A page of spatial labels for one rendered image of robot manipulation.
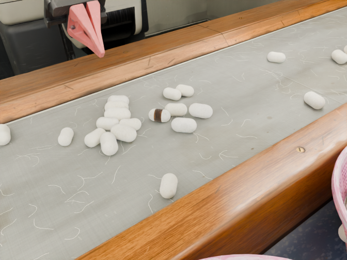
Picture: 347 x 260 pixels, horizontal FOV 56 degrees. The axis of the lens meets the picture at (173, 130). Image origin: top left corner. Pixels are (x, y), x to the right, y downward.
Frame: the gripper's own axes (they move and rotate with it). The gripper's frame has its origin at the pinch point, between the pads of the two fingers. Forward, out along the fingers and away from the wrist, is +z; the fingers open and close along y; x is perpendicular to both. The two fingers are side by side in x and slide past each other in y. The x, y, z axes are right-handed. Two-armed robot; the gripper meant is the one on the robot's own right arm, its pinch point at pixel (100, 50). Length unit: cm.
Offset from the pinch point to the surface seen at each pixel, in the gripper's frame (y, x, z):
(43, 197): -16.5, -5.9, 18.1
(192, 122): 3.6, -8.0, 17.7
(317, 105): 20.5, -12.4, 23.5
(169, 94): 6.4, -1.5, 11.0
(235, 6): 179, 136, -78
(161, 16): 132, 165, -102
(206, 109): 7.2, -7.2, 16.7
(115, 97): -1.1, 0.5, 7.9
